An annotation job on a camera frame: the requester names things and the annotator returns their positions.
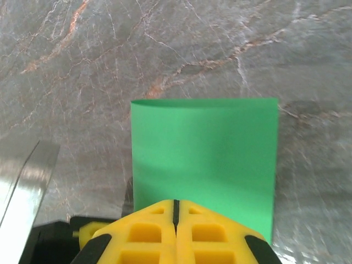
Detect green square paper sheet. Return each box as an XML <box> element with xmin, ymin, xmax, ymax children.
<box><xmin>130</xmin><ymin>98</ymin><xmax>279</xmax><ymax>246</ymax></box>

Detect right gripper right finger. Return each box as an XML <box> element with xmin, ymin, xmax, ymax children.
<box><xmin>175</xmin><ymin>199</ymin><xmax>284</xmax><ymax>264</ymax></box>

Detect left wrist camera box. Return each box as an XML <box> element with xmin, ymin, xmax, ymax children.
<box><xmin>0</xmin><ymin>140</ymin><xmax>61</xmax><ymax>230</ymax></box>

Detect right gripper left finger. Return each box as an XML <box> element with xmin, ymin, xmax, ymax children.
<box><xmin>71</xmin><ymin>199</ymin><xmax>177</xmax><ymax>264</ymax></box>

